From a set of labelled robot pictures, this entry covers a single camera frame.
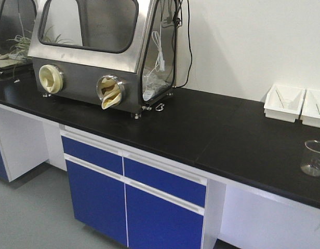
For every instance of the right cream rubber glove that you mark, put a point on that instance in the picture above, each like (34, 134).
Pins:
(110, 91)

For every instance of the cream rubber glove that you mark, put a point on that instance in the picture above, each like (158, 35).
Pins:
(110, 91)
(51, 78)

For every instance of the stainless steel glove box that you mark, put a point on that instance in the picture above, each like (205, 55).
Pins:
(133, 40)

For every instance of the blue white lab cabinet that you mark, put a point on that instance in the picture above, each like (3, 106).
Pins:
(138, 199)

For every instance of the left cream rubber glove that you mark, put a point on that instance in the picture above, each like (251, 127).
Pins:
(51, 78)

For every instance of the white plastic tray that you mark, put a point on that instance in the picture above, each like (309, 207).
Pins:
(310, 115)
(284, 103)

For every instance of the clear glass beaker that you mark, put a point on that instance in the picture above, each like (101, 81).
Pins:
(310, 163)

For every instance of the green spider plant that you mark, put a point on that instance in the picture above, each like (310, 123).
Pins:
(19, 51)

